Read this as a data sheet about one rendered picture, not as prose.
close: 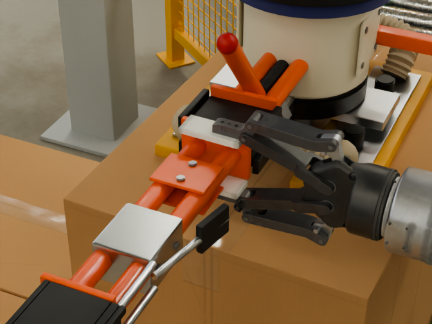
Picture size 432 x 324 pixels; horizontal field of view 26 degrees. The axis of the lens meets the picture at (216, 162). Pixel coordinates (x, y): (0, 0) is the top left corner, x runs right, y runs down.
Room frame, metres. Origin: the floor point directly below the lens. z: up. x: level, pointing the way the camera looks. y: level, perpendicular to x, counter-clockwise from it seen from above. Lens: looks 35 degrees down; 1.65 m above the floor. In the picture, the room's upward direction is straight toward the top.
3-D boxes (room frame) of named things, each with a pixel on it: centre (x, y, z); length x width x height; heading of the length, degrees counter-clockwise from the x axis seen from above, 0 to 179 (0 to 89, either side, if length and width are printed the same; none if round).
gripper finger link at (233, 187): (0.83, 0.00, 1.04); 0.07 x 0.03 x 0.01; 65
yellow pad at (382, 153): (1.07, -0.21, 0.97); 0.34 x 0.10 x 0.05; 155
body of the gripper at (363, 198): (0.76, -0.14, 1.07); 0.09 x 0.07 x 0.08; 65
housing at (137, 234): (0.68, 0.07, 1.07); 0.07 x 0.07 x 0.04; 65
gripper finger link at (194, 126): (0.83, 0.00, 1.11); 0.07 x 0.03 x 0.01; 65
